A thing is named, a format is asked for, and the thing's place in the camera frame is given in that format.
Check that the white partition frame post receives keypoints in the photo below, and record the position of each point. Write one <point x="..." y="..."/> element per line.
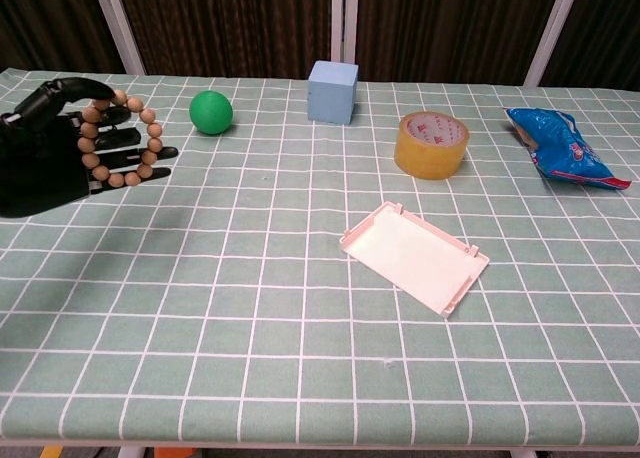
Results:
<point x="344" y="23"/>
<point x="552" y="33"/>
<point x="120" y="28"/>

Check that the yellow object under table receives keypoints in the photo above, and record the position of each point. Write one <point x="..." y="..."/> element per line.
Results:
<point x="51" y="451"/>

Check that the green checkered tablecloth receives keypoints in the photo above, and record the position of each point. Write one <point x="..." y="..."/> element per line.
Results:
<point x="280" y="298"/>

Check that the green ball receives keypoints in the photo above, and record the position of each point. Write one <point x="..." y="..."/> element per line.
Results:
<point x="211" y="113"/>

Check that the orange object under table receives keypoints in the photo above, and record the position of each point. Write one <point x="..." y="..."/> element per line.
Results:
<point x="176" y="452"/>

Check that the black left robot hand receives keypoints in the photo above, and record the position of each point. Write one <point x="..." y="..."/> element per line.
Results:
<point x="40" y="163"/>

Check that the pale pink plastic tray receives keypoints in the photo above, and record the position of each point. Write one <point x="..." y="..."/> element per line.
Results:
<point x="415" y="258"/>

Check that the light blue cube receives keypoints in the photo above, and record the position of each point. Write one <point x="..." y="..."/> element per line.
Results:
<point x="331" y="96"/>

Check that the yellow packing tape roll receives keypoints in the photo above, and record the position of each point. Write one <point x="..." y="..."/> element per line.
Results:
<point x="430" y="158"/>

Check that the blue snack bag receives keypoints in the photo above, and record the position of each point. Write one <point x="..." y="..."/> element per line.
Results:
<point x="560" y="148"/>

